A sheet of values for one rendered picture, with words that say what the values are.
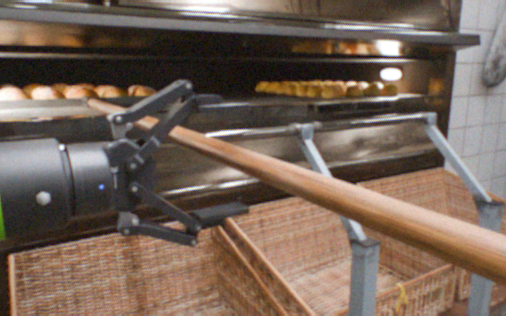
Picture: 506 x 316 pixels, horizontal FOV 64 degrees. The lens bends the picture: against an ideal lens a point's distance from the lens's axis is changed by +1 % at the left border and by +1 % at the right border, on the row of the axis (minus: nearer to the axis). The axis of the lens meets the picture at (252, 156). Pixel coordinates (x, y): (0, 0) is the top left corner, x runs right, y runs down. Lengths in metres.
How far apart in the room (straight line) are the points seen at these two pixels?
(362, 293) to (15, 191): 0.70
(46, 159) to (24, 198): 0.04
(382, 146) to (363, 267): 0.94
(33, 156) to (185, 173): 0.85
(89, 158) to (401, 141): 1.56
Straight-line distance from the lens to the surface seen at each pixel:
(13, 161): 0.42
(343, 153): 1.59
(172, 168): 1.23
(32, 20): 0.98
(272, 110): 1.37
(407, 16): 1.81
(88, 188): 0.42
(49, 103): 1.45
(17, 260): 1.19
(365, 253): 0.87
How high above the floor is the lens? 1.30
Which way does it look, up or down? 12 degrees down
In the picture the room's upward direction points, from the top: straight up
